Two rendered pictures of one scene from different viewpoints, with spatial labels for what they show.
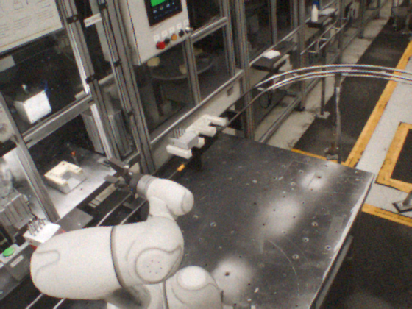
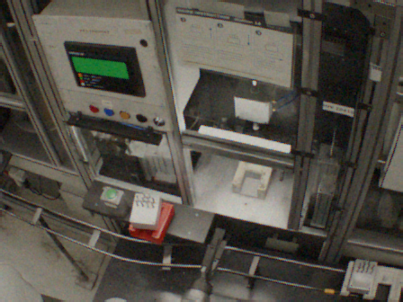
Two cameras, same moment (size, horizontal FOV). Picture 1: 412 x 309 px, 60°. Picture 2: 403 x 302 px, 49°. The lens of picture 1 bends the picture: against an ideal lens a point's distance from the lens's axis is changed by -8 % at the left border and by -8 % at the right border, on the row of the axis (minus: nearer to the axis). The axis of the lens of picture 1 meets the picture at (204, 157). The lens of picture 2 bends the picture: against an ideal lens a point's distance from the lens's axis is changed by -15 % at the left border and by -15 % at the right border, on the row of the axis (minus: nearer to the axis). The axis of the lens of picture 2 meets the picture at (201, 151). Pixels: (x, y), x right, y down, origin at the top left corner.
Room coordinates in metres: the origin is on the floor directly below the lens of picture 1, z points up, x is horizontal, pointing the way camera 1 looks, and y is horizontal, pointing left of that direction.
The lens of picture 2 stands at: (1.03, -0.31, 2.60)
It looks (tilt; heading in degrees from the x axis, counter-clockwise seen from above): 53 degrees down; 76
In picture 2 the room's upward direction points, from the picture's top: 9 degrees counter-clockwise
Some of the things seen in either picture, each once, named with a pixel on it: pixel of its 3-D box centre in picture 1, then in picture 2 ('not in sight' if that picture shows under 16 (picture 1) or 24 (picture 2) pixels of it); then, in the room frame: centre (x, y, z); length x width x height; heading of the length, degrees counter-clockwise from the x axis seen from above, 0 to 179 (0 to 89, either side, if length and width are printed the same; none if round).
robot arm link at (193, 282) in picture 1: (194, 293); not in sight; (0.78, 0.11, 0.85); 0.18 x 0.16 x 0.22; 92
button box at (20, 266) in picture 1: (15, 261); (115, 200); (0.93, 0.79, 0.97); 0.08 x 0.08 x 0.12; 50
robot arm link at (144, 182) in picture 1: (148, 187); (195, 300); (1.07, 0.22, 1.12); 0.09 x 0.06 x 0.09; 140
